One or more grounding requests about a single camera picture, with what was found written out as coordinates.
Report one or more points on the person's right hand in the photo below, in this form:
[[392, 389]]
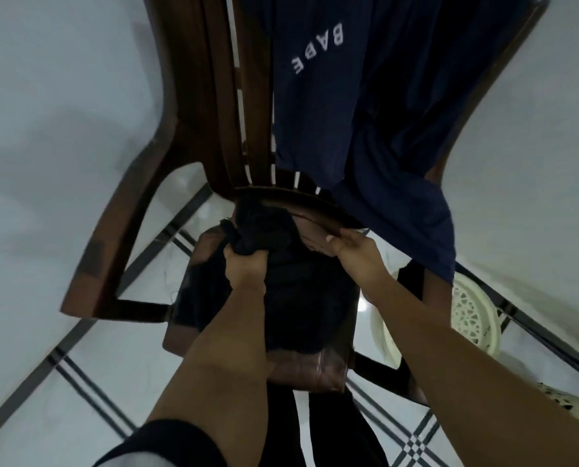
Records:
[[362, 260]]

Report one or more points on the person's left hand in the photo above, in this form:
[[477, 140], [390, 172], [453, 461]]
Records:
[[247, 274]]

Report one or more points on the person's left fingers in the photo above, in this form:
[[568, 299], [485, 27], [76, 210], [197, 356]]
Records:
[[245, 260]]

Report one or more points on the person's right thumb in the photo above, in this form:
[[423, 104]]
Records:
[[337, 244]]

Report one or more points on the black cloth garment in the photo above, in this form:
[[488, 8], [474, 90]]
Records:
[[304, 296]]

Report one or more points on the person's left forearm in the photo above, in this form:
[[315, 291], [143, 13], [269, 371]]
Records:
[[221, 364]]

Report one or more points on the person's right forearm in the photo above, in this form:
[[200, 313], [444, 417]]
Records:
[[469, 389]]

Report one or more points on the navy blue printed t-shirt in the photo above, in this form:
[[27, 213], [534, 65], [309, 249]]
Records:
[[367, 102]]

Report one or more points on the brown plastic chair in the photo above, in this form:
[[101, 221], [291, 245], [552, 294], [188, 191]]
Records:
[[197, 106]]

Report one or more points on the person's black trousers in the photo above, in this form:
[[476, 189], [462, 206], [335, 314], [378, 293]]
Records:
[[338, 432]]

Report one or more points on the person's black sleeve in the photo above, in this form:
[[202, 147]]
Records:
[[168, 447]]

